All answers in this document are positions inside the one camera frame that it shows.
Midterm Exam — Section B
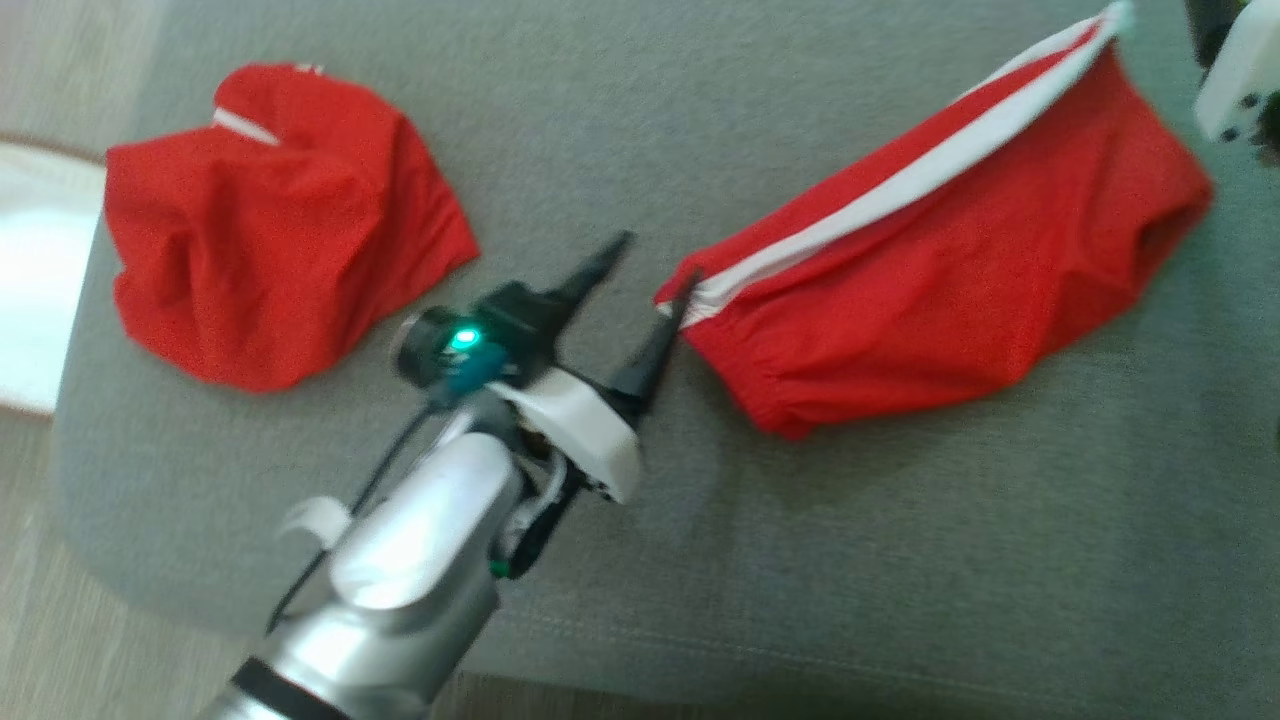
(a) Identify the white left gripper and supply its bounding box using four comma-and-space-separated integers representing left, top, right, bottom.
494, 231, 703, 505

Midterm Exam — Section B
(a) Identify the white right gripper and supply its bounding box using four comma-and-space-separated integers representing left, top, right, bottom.
1194, 0, 1280, 147

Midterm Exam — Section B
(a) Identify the red shorts white stripe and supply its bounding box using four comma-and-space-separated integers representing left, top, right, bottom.
654, 2, 1215, 442

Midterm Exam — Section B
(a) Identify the red white sports jersey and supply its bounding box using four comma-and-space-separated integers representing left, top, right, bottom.
103, 62, 482, 393

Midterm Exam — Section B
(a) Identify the grey fabric ottoman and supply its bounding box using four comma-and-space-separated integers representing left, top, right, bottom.
50, 0, 1280, 720

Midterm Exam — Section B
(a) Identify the white laundry basket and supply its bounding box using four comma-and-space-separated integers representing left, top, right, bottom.
0, 135, 107, 417

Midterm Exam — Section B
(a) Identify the white cable strap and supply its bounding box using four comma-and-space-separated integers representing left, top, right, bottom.
279, 496, 353, 550

